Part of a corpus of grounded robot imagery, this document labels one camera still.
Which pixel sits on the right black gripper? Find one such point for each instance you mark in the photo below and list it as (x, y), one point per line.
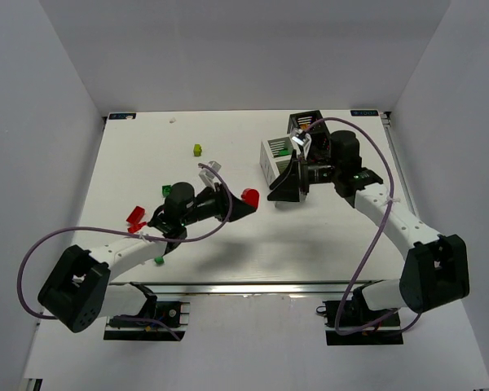
(302, 175)

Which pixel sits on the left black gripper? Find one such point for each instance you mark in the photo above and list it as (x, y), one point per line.
(221, 202)

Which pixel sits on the red lime rounded lego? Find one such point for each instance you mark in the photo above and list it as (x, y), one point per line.
(251, 197)

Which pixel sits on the red lego brick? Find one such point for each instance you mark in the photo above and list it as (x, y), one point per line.
(136, 215)
(136, 227)

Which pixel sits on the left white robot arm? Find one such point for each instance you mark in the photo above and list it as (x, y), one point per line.
(79, 289)

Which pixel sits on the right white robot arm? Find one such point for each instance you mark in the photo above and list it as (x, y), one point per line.
(435, 270)

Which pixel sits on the white slotted container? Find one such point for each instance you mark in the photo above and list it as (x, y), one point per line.
(273, 165)

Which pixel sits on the black slotted container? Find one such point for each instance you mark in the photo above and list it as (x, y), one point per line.
(320, 135)

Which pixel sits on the lime small lego brick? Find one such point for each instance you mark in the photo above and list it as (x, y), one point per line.
(197, 150)

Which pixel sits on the green square lego brick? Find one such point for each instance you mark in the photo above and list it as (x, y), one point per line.
(165, 190)

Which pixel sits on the right blue label sticker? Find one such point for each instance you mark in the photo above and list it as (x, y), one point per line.
(364, 112)

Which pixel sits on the blue label sticker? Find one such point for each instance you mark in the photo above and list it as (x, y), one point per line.
(121, 116)
(364, 112)

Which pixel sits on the left blue label sticker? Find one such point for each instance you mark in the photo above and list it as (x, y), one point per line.
(121, 116)

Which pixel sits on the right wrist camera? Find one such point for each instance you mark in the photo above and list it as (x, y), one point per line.
(302, 139)

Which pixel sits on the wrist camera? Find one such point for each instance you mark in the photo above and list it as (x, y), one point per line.
(302, 139)
(207, 173)

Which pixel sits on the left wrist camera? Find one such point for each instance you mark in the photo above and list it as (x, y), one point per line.
(207, 173)

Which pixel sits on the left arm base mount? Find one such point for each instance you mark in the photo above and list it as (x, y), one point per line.
(134, 312)

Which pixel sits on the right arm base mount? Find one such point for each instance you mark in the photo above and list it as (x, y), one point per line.
(386, 332)

